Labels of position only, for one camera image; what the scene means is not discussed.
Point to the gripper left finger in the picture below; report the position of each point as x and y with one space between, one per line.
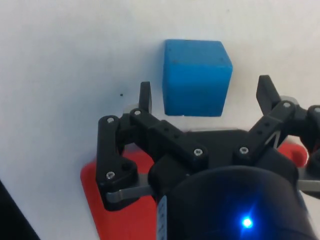
165 132

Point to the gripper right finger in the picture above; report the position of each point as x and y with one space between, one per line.
268 122

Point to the large blue cube block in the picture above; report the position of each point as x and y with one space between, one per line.
195 82

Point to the red tray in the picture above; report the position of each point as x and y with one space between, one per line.
120 222

